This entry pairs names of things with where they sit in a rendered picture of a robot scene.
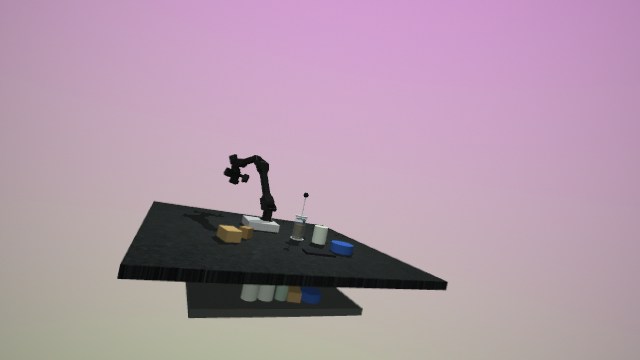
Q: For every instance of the dark grey flat shelf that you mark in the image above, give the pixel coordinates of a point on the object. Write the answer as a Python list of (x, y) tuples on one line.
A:
[(219, 300)]

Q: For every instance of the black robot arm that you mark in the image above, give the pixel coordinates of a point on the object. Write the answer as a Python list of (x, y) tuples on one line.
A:
[(266, 201)]

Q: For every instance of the small tan box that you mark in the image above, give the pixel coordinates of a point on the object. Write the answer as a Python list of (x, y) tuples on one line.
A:
[(246, 232)]

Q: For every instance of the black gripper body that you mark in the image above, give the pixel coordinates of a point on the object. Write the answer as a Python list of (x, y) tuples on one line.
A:
[(244, 177)]

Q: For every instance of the blue short cylinder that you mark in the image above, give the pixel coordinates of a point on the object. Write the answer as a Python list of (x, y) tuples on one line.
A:
[(310, 294), (342, 248)]

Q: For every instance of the tan cardboard box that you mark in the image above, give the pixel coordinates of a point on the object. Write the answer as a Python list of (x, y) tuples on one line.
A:
[(294, 294), (229, 234)]

